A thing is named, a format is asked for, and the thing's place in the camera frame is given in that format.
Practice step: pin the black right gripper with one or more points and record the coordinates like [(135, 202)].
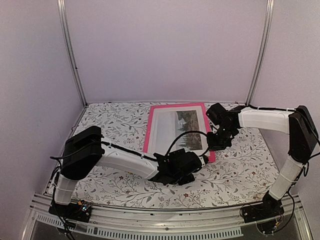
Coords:
[(213, 146)]

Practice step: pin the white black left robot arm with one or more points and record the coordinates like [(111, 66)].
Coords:
[(87, 149)]

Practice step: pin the floral patterned table mat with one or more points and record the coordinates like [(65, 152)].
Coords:
[(238, 175)]

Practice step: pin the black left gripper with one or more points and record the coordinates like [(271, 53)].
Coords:
[(177, 155)]

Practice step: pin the pink picture frame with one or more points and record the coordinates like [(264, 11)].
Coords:
[(182, 125)]

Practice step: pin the aluminium front rail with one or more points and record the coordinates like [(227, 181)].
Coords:
[(123, 223)]

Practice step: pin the aluminium corner post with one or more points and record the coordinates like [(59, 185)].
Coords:
[(262, 50), (61, 6)]

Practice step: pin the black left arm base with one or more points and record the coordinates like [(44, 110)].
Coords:
[(80, 211)]

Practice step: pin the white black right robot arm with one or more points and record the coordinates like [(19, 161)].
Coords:
[(289, 133)]

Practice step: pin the aluminium right corner post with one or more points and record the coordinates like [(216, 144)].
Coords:
[(262, 50)]

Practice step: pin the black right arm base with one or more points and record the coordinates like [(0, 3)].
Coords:
[(270, 212)]

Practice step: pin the aluminium left corner post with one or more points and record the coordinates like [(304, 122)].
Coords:
[(61, 6)]

